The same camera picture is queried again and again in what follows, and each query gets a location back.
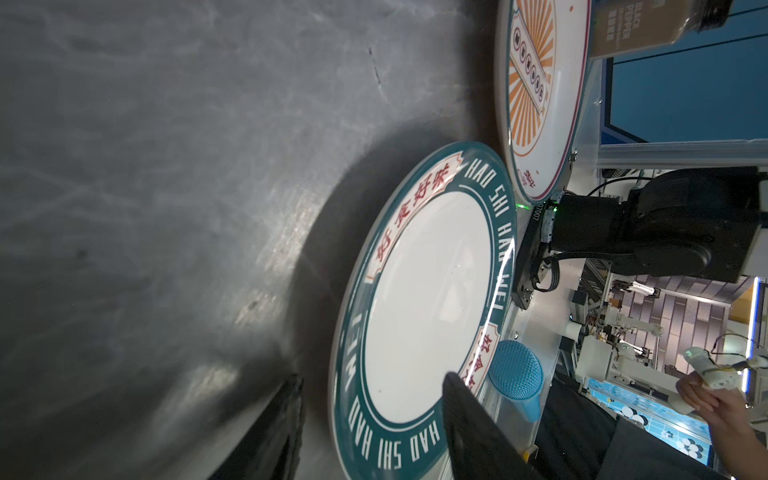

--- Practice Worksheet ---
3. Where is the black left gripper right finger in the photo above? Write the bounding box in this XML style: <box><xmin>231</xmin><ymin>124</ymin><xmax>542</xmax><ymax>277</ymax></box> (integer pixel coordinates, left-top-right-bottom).
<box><xmin>442</xmin><ymin>372</ymin><xmax>542</xmax><ymax>480</ymax></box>

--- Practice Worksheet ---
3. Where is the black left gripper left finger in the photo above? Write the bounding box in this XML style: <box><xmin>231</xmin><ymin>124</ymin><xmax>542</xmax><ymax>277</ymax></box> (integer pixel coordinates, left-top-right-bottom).
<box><xmin>209</xmin><ymin>375</ymin><xmax>305</xmax><ymax>480</ymax></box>

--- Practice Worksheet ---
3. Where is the green lettered rim plate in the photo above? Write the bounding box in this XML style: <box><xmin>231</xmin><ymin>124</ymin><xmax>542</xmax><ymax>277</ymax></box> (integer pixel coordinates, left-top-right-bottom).
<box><xmin>328</xmin><ymin>142</ymin><xmax>517</xmax><ymax>479</ymax></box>

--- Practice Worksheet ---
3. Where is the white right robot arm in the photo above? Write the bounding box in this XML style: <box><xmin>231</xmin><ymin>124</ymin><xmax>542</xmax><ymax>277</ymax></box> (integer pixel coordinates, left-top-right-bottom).
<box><xmin>544</xmin><ymin>167</ymin><xmax>767</xmax><ymax>283</ymax></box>

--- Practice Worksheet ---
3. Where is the person hand in background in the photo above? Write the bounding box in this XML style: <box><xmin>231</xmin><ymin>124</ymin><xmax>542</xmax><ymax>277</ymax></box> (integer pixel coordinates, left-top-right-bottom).
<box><xmin>676</xmin><ymin>373</ymin><xmax>752</xmax><ymax>436</ymax></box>

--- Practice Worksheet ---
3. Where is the orange sunburst plate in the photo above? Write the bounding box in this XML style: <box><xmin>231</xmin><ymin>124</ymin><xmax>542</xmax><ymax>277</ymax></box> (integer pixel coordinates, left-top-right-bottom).
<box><xmin>494</xmin><ymin>0</ymin><xmax>592</xmax><ymax>205</ymax></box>

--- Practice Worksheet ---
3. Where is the small jar black lid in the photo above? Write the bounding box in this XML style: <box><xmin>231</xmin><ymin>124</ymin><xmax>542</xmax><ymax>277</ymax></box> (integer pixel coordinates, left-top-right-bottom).
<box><xmin>590</xmin><ymin>0</ymin><xmax>733</xmax><ymax>60</ymax></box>

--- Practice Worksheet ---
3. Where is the blue handle tool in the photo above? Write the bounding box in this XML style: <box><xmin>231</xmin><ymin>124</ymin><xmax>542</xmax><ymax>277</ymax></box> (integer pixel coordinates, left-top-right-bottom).
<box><xmin>489</xmin><ymin>340</ymin><xmax>544</xmax><ymax>423</ymax></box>

